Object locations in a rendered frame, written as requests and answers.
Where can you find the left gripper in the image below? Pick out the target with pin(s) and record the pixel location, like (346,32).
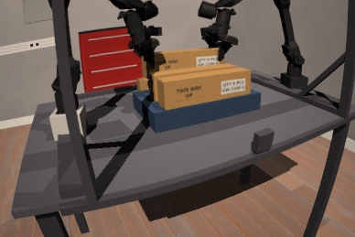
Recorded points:
(138,36)

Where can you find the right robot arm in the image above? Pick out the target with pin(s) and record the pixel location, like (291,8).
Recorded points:
(208,10)

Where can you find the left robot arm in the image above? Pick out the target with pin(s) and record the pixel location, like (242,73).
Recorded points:
(131,19)

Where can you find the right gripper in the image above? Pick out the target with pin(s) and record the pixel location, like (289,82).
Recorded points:
(228,40)

